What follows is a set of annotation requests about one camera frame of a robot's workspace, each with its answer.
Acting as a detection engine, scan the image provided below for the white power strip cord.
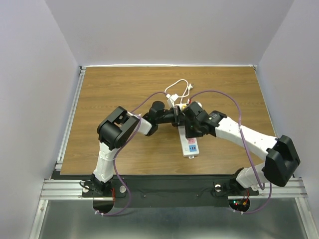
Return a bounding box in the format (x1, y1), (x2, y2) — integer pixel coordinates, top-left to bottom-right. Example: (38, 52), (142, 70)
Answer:
(164, 78), (195, 100)

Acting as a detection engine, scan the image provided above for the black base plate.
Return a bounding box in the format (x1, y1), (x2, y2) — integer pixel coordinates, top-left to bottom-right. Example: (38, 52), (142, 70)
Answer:
(50, 175), (259, 213)

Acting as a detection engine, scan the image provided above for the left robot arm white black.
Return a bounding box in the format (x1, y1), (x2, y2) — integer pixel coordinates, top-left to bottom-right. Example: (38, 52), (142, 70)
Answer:
(90, 101), (183, 196)

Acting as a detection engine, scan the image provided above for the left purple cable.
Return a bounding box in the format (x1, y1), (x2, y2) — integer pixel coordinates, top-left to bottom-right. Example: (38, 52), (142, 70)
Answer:
(94, 91), (170, 217)

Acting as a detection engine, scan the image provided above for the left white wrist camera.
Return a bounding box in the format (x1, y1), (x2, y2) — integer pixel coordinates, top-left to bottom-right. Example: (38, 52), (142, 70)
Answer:
(165, 93), (179, 108)

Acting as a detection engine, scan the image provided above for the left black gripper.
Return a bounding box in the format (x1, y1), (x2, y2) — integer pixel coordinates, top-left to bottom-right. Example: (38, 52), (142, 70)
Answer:
(156, 106), (185, 128)

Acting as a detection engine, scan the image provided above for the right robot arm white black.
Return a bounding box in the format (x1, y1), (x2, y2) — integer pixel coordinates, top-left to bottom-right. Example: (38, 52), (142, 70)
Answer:
(183, 108), (300, 194)

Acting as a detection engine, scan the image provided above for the white power strip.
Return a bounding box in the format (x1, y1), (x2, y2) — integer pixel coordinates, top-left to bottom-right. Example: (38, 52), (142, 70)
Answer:
(178, 126), (199, 159)

